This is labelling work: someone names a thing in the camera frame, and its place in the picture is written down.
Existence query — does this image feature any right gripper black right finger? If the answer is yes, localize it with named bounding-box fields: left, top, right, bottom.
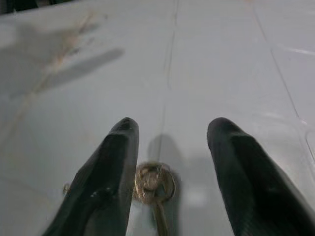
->
left=207, top=117, right=315, bottom=236

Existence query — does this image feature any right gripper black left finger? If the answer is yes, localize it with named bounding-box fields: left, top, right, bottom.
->
left=41, top=117, right=140, bottom=236

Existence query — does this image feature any brass key with ring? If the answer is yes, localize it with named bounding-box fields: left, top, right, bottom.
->
left=132, top=161, right=177, bottom=236

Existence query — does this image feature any white table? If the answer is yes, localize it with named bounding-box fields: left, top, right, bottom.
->
left=0, top=0, right=315, bottom=236

